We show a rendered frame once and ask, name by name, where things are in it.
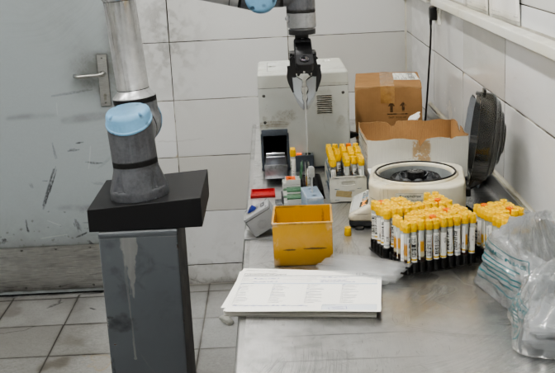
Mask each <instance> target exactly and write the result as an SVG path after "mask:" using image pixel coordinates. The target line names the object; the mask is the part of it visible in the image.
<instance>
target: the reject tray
mask: <svg viewBox="0 0 555 373"><path fill-rule="evenodd" d="M269 197H275V188H263V189H251V194H250V198H269Z"/></svg>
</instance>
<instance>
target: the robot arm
mask: <svg viewBox="0 0 555 373"><path fill-rule="evenodd" d="M202 1H207V2H214V3H219V4H223V5H227V6H232V7H238V8H243V9H246V10H250V11H252V12H255V13H259V14H262V13H266V12H269V11H271V10H272V9H273V8H274V7H287V15H288V17H285V21H288V22H287V27H288V28H289V30H288V35H294V36H295V39H294V41H293V46H294V50H290V51H289V62H290V66H287V81H288V84H289V86H290V88H291V90H292V92H293V95H294V97H295V98H296V101H297V103H298V105H299V106H300V107H301V109H302V110H304V101H303V93H302V91H301V88H302V86H303V82H302V79H300V78H299V76H300V74H301V73H308V74H309V76H310V77H309V78H308V79H307V80H306V85H307V87H308V91H307V93H306V95H307V100H306V109H307V110H308V109H309V108H310V106H311V104H312V102H313V101H314V99H315V95H316V93H317V90H318V87H319V86H320V81H321V71H320V64H317V61H316V60H317V59H318V57H317V56H316V52H315V50H313V49H312V46H311V39H310V38H309V35H313V34H315V28H314V27H316V16H315V0H202ZM102 3H103V8H104V13H105V19H106V24H107V34H108V39H109V44H110V49H111V59H112V64H113V69H114V74H115V80H116V89H117V93H116V95H115V96H114V97H113V98H112V100H113V105H114V107H113V108H111V109H110V110H109V111H108V112H107V113H106V122H105V125H106V128H107V135H108V140H109V145H110V150H111V160H112V166H113V174H112V180H111V190H110V194H111V200H112V201H113V202H116V203H121V204H132V203H140V202H146V201H152V200H155V199H158V198H160V197H162V196H165V195H167V194H168V193H169V188H168V182H167V180H166V178H165V176H164V174H163V172H162V169H161V167H160V166H159V162H158V157H157V150H156V145H155V137H156V136H157V135H158V134H159V132H160V130H161V127H162V123H163V117H162V113H161V110H160V109H159V107H158V102H157V97H156V92H155V91H154V90H152V89H151V88H150V87H149V81H148V76H147V70H146V65H145V55H144V49H143V44H142V38H141V33H140V23H139V17H138V12H137V6H136V0H102ZM296 73H297V75H296ZM297 76H298V77H297Z"/></svg>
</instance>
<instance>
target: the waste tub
mask: <svg viewBox="0 0 555 373"><path fill-rule="evenodd" d="M332 223H333V215H332V205H331V204H320V205H275V206H274V207H273V216H272V223H271V225H272V226H273V257H274V266H275V267H285V266H310V265H317V264H318V263H321V262H322V261H323V260H324V259H325V258H326V257H330V256H331V254H333V232H332Z"/></svg>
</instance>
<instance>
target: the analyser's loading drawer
mask: <svg viewBox="0 0 555 373"><path fill-rule="evenodd" d="M264 169H265V179H274V178H285V177H288V173H287V155H286V154H285V152H284V153H266V155H265V165H264Z"/></svg>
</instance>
